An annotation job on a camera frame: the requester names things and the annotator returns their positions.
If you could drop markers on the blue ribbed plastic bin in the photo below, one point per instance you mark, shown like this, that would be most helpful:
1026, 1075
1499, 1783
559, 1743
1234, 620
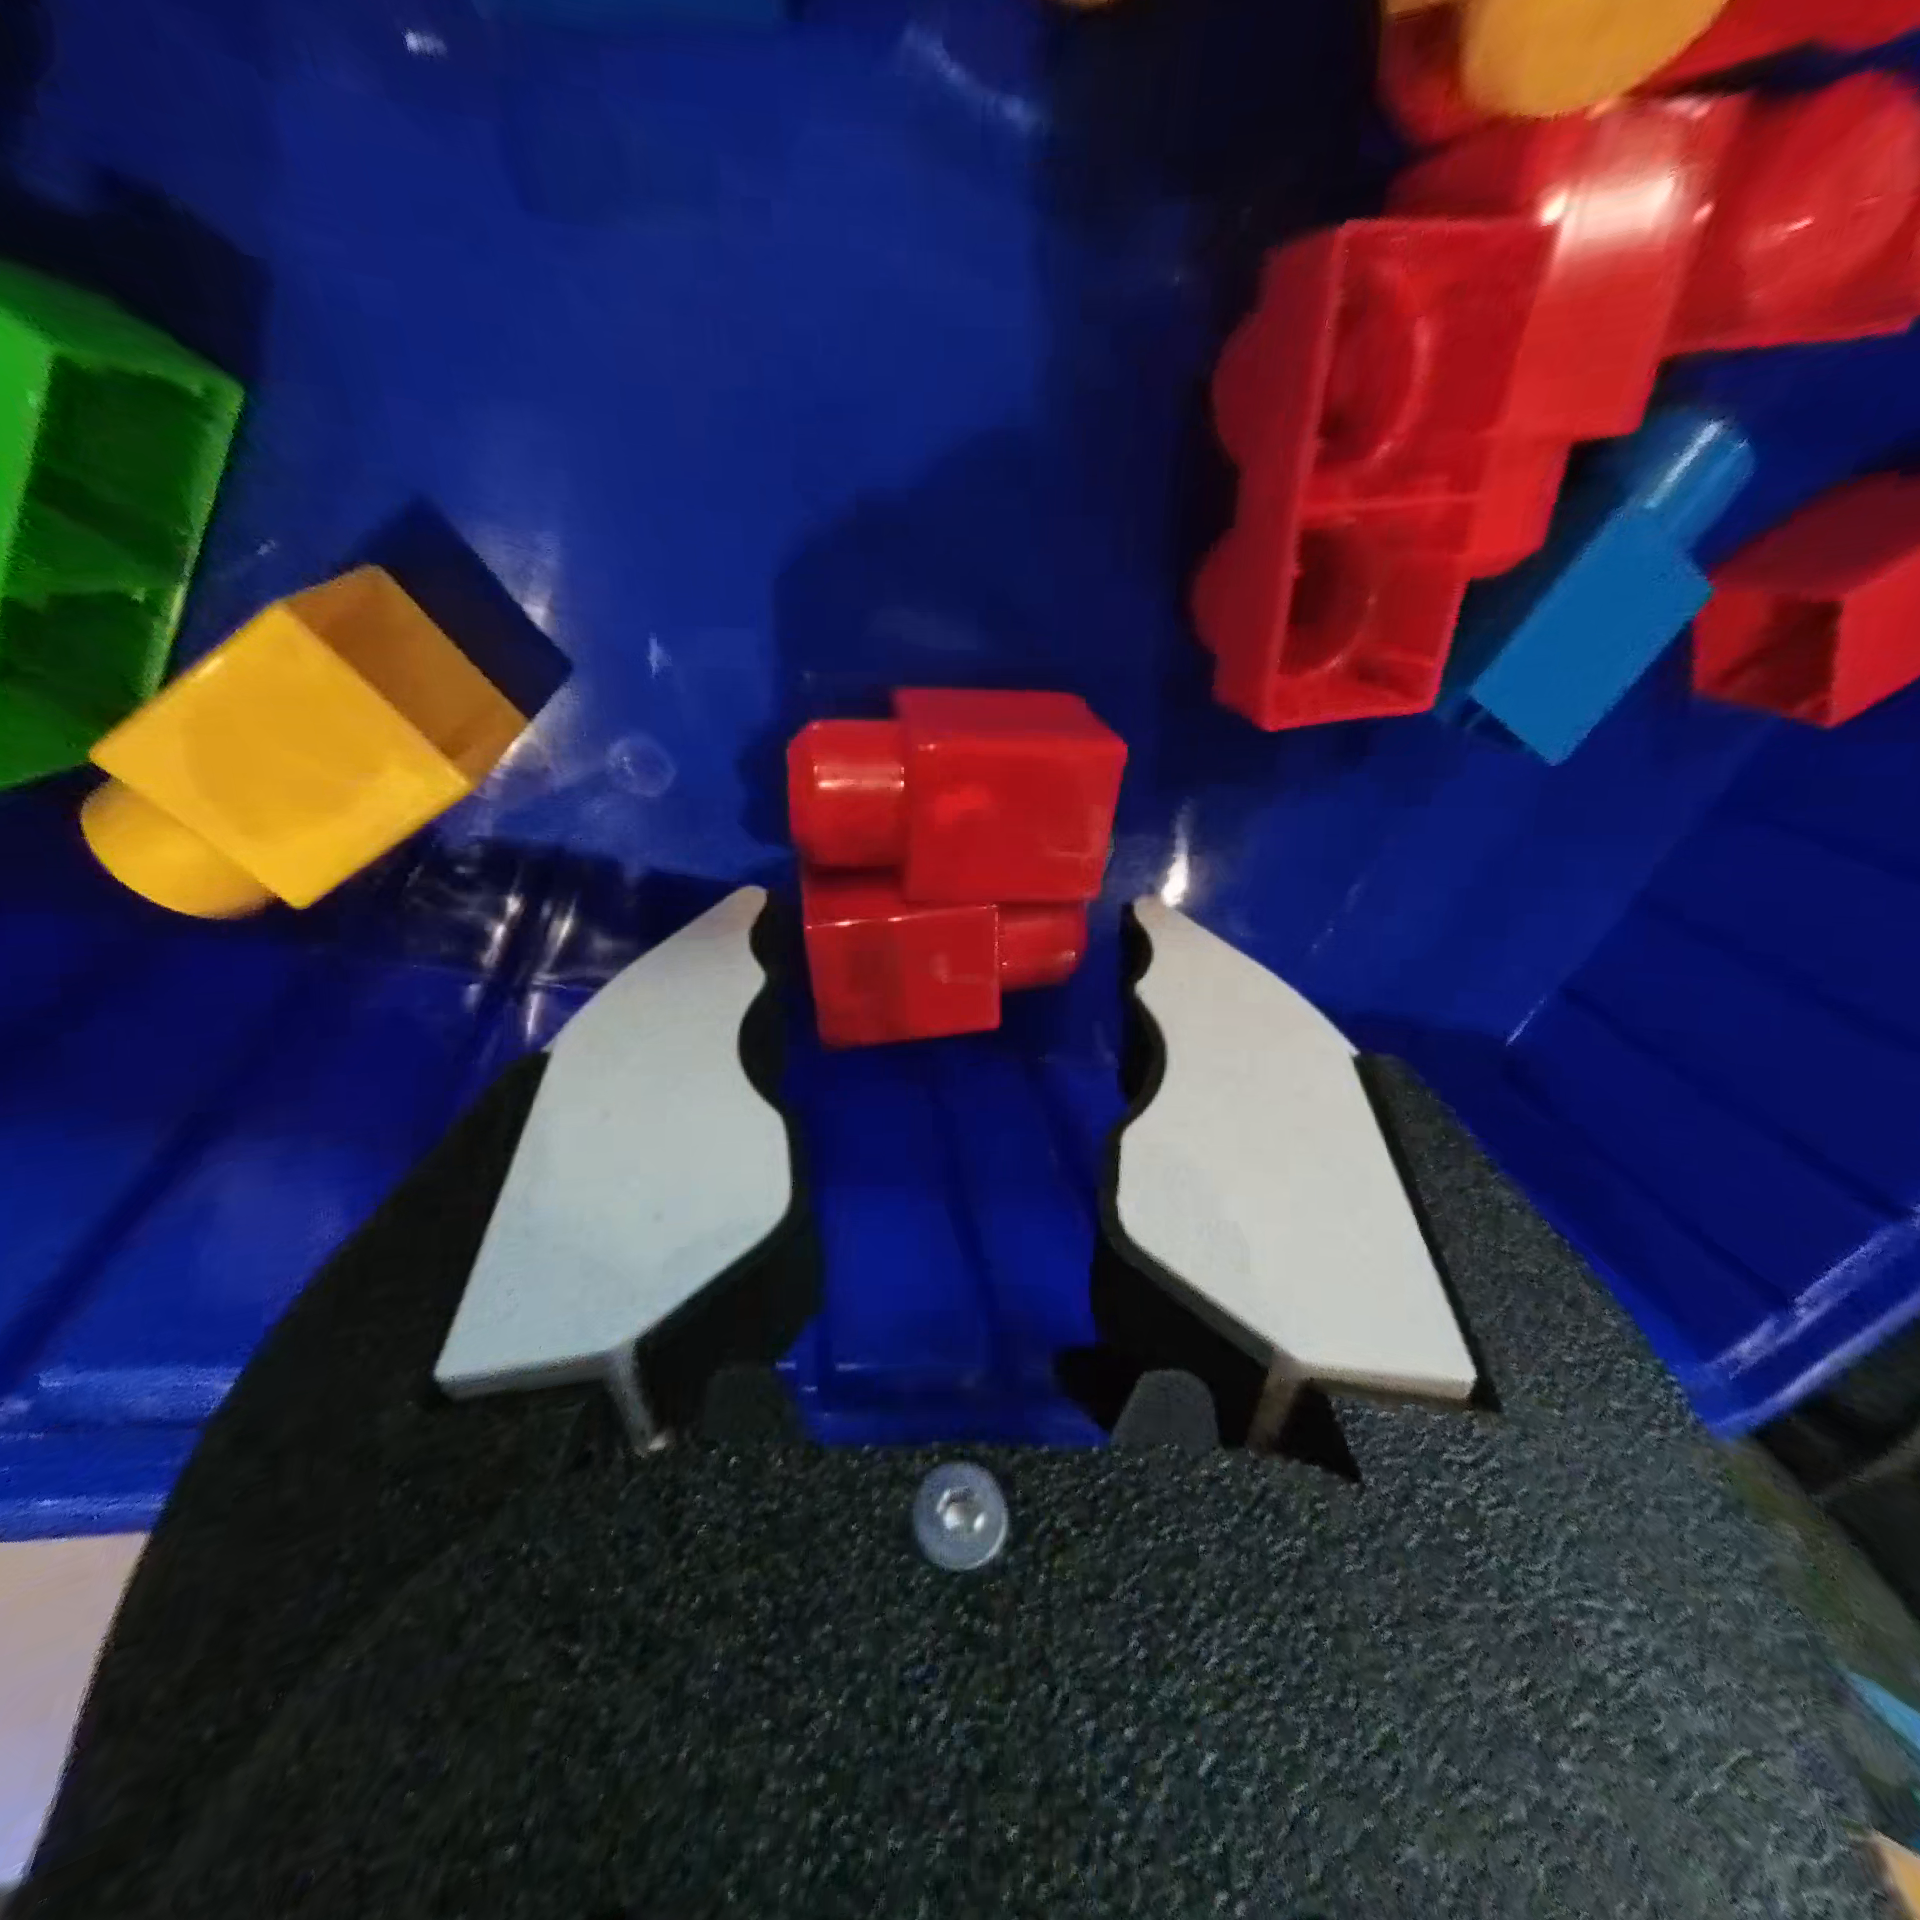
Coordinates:
600, 300

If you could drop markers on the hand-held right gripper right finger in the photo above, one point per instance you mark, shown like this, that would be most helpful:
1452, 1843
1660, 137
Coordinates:
1291, 1186

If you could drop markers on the small red mega block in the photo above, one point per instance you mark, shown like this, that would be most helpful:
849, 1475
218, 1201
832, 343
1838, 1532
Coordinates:
900, 968
1004, 794

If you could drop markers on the pile of coloured mega blocks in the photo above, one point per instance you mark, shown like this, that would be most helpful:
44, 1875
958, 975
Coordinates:
1379, 452

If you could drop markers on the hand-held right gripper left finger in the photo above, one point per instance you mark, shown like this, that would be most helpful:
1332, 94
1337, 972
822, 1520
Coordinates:
630, 1186

